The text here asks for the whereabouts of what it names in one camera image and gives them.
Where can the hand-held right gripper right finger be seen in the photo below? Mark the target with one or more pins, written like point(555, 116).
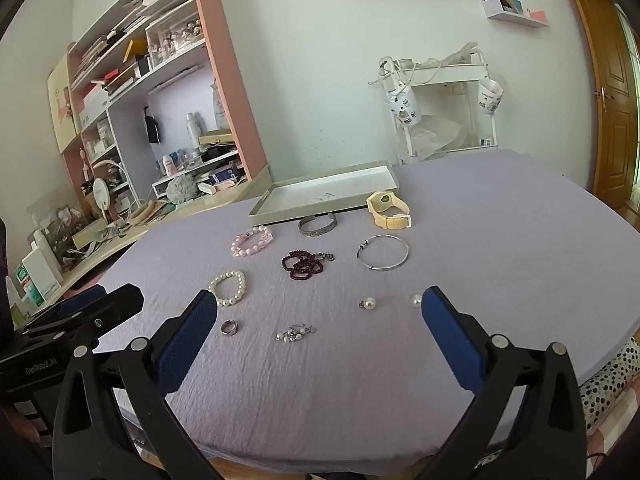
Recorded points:
point(450, 335)

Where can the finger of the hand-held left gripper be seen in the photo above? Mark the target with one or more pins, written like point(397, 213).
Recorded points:
point(90, 296)
point(120, 302)

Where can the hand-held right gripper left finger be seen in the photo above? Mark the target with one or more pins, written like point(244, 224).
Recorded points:
point(190, 345)

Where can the thin silver bangle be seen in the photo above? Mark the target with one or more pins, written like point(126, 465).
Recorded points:
point(362, 246)

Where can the grey shallow tray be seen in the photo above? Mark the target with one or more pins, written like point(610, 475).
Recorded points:
point(325, 195)

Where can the person's left hand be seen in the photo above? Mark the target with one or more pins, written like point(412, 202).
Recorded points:
point(20, 427)

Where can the pearl earring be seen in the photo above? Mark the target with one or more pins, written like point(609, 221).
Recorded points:
point(370, 304)
point(416, 301)

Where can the green and white box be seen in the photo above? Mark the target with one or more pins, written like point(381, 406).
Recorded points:
point(26, 287)

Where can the clear cosmetic organizer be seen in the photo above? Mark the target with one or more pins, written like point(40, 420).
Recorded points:
point(60, 230)

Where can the wooden rings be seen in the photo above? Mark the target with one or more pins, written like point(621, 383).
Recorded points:
point(142, 212)

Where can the silver earring cluster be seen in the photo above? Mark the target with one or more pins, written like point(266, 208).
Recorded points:
point(290, 336)

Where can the round white mirror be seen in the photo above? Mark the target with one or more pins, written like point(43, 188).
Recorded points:
point(101, 195)

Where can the purple tablecloth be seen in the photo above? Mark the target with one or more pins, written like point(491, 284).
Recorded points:
point(350, 400)

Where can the white desk organizer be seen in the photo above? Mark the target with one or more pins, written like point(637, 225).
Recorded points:
point(165, 187)

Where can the white desk lamp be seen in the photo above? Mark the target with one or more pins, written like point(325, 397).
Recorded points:
point(107, 162)

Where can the cream curved desk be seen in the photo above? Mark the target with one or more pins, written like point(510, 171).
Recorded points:
point(225, 201)

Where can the yellow wristwatch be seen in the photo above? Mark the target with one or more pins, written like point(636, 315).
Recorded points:
point(372, 205)

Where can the pink box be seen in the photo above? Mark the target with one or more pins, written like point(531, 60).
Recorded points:
point(225, 185)

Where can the blue box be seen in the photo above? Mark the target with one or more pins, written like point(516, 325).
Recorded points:
point(222, 176)

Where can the polka dot cloth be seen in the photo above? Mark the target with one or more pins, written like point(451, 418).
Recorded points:
point(610, 385)

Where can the small black hanging bag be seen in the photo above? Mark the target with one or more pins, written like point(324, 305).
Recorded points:
point(152, 127)

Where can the white spray bottle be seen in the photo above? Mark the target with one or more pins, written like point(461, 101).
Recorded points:
point(193, 132)

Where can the flat beige box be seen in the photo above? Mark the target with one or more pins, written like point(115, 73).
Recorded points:
point(215, 137)

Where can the cartoon print cabinet panel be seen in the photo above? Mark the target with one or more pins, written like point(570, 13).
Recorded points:
point(62, 105)

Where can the clear plastic bag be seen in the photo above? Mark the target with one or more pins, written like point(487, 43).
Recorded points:
point(435, 135)

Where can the printed white bag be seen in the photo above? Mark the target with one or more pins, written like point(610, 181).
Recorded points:
point(221, 107)

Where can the printed white cup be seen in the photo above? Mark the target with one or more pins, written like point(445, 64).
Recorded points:
point(402, 107)
point(489, 97)

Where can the pink and white shelf unit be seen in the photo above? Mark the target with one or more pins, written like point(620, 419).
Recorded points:
point(235, 85)

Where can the white utility cart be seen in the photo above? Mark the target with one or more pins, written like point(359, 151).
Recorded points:
point(450, 72)

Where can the clear figurine display case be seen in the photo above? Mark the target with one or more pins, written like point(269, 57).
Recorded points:
point(175, 35)

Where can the wooden door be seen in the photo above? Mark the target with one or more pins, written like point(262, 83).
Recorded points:
point(610, 85)

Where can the short white wall shelf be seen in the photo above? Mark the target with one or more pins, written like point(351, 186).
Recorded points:
point(515, 17)

